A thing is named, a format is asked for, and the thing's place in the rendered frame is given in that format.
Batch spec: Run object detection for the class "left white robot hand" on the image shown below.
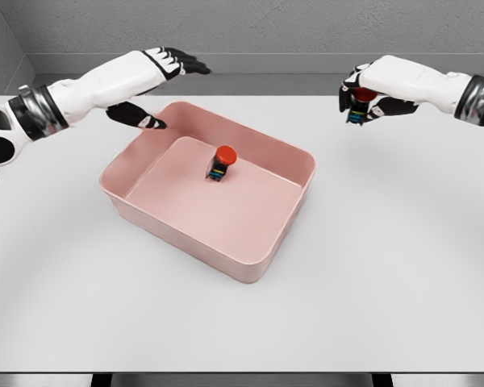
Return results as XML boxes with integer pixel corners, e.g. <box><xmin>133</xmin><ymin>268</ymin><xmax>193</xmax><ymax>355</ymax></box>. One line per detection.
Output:
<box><xmin>102</xmin><ymin>47</ymin><xmax>212</xmax><ymax>131</ymax></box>

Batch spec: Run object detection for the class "red-button industrial switch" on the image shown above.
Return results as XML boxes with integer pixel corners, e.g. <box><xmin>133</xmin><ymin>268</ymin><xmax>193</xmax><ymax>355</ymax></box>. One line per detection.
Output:
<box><xmin>206</xmin><ymin>144</ymin><xmax>238</xmax><ymax>183</ymax></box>
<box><xmin>345</xmin><ymin>86</ymin><xmax>378</xmax><ymax>127</ymax></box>

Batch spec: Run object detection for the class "pink rectangular plastic basket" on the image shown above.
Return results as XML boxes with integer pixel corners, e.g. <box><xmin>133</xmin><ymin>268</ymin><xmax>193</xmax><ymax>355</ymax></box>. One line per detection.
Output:
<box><xmin>99</xmin><ymin>100</ymin><xmax>318</xmax><ymax>285</ymax></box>

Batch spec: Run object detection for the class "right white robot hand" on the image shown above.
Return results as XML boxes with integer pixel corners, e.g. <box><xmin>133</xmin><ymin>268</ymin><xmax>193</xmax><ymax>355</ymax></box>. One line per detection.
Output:
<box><xmin>338</xmin><ymin>55</ymin><xmax>423</xmax><ymax>127</ymax></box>

